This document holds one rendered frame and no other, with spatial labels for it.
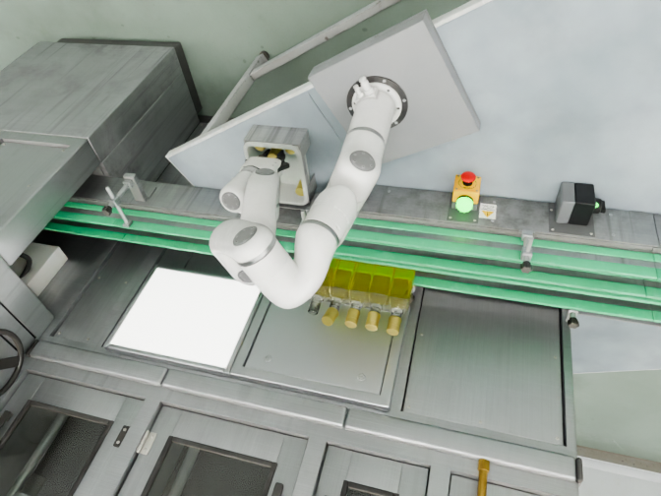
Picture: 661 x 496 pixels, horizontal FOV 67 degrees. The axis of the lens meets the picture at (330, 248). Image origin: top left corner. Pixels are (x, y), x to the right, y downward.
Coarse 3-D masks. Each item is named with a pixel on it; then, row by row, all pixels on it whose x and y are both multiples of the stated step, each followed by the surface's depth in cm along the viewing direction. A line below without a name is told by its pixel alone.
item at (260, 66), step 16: (384, 0) 164; (400, 0) 163; (352, 16) 172; (368, 16) 170; (320, 32) 181; (336, 32) 177; (304, 48) 185; (256, 64) 205; (272, 64) 193; (240, 80) 199; (240, 96) 193; (224, 112) 184; (208, 128) 177
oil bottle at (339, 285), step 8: (336, 264) 148; (344, 264) 147; (352, 264) 147; (336, 272) 145; (344, 272) 145; (352, 272) 145; (336, 280) 143; (344, 280) 143; (336, 288) 141; (344, 288) 141; (336, 296) 141; (344, 296) 141
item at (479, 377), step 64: (128, 256) 185; (192, 256) 182; (64, 320) 168; (448, 320) 153; (512, 320) 151; (64, 384) 152; (128, 384) 148; (192, 384) 143; (256, 384) 144; (448, 384) 139; (512, 384) 137; (0, 448) 140; (64, 448) 139; (128, 448) 135; (192, 448) 135; (256, 448) 133; (320, 448) 130; (384, 448) 128; (448, 448) 125; (512, 448) 123
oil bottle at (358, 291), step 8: (360, 264) 147; (368, 264) 147; (360, 272) 145; (368, 272) 145; (352, 280) 143; (360, 280) 143; (368, 280) 142; (352, 288) 141; (360, 288) 141; (368, 288) 141; (352, 296) 140; (360, 296) 139
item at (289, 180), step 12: (252, 144) 140; (264, 144) 139; (276, 144) 139; (288, 156) 150; (300, 156) 139; (288, 168) 153; (300, 168) 142; (288, 180) 157; (288, 192) 156; (300, 204) 153
